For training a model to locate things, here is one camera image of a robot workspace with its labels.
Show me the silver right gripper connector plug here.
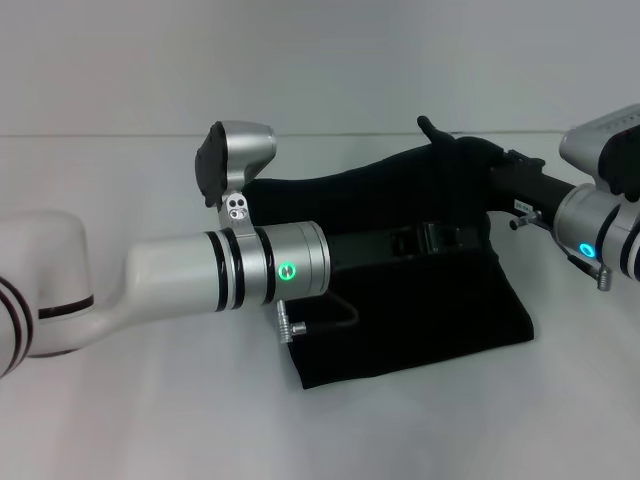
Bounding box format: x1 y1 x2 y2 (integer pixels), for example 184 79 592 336
508 209 542 232

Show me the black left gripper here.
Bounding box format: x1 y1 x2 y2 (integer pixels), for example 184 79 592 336
325 221 482 275

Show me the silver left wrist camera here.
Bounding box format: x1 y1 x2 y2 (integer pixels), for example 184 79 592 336
192 119 279 237

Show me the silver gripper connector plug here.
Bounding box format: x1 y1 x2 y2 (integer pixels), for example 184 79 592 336
275 299 308 345
508 209 542 232

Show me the black shirt with FREE print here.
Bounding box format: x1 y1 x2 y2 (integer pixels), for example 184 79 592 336
244 115 537 392

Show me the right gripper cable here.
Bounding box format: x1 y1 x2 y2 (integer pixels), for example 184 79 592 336
537 219 615 292

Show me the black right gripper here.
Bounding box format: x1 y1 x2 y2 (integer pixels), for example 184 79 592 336
488 148 580 229

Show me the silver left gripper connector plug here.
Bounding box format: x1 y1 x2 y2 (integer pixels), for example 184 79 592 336
275 299 308 345

